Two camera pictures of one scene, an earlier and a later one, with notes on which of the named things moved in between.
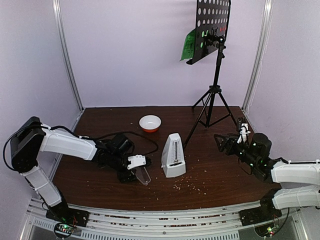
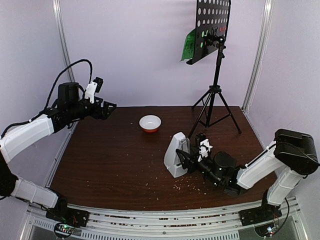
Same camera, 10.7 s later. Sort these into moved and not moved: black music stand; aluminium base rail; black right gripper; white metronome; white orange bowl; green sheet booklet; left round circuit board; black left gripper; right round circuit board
Moved: black right gripper; white metronome; black left gripper
Not moved: right round circuit board; green sheet booklet; white orange bowl; left round circuit board; black music stand; aluminium base rail
